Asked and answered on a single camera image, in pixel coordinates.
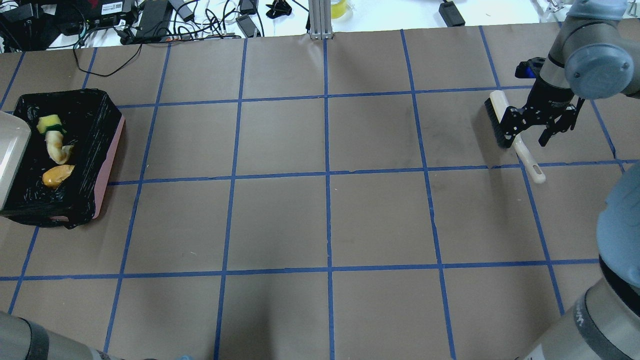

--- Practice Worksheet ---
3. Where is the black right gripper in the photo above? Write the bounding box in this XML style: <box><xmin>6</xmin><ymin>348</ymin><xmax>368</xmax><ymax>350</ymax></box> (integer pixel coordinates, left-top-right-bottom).
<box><xmin>502</xmin><ymin>57</ymin><xmax>585</xmax><ymax>150</ymax></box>

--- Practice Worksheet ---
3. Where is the beige hand brush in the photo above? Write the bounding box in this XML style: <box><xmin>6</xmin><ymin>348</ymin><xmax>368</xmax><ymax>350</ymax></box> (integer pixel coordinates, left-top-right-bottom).
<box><xmin>484</xmin><ymin>89</ymin><xmax>547</xmax><ymax>184</ymax></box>

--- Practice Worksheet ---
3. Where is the beige plastic dustpan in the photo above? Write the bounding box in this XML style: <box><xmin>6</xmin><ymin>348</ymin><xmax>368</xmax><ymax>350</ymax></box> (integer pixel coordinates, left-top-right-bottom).
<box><xmin>0</xmin><ymin>111</ymin><xmax>32</xmax><ymax>209</ymax></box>

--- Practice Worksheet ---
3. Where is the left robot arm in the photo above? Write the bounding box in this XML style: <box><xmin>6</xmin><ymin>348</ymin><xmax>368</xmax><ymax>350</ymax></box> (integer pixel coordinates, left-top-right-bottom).
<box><xmin>0</xmin><ymin>311</ymin><xmax>119</xmax><ymax>360</ymax></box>

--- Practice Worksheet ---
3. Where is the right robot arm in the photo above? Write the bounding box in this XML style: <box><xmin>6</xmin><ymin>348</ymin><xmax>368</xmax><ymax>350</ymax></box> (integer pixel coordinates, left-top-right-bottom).
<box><xmin>484</xmin><ymin>0</ymin><xmax>640</xmax><ymax>360</ymax></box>

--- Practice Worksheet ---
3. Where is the pink bin with black bag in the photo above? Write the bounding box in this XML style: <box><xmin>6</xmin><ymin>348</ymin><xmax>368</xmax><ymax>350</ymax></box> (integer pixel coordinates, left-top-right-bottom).
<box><xmin>1</xmin><ymin>88</ymin><xmax>125</xmax><ymax>229</ymax></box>

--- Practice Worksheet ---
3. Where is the yellow tape roll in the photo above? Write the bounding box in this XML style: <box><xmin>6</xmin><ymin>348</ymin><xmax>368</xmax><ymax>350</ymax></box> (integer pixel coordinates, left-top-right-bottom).
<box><xmin>330</xmin><ymin>0</ymin><xmax>352</xmax><ymax>20</ymax></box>

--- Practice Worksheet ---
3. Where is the toy bread croissant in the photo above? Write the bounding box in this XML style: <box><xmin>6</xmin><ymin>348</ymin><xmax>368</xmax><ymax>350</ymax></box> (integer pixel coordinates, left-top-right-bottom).
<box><xmin>45</xmin><ymin>131</ymin><xmax>75</xmax><ymax>166</ymax></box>

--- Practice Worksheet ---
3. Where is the yellow green sponge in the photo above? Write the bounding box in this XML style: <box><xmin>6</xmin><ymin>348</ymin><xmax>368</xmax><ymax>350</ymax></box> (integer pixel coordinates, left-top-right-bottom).
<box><xmin>36</xmin><ymin>114</ymin><xmax>67</xmax><ymax>136</ymax></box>

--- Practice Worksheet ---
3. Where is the yellow potato toy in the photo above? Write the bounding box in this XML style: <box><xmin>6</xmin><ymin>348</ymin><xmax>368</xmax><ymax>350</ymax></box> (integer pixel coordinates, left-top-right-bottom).
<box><xmin>41</xmin><ymin>164</ymin><xmax>75</xmax><ymax>189</ymax></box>

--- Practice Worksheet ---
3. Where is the aluminium frame post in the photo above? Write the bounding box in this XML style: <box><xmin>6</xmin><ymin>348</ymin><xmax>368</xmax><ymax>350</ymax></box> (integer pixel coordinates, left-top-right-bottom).
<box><xmin>308</xmin><ymin>0</ymin><xmax>334</xmax><ymax>40</ymax></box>

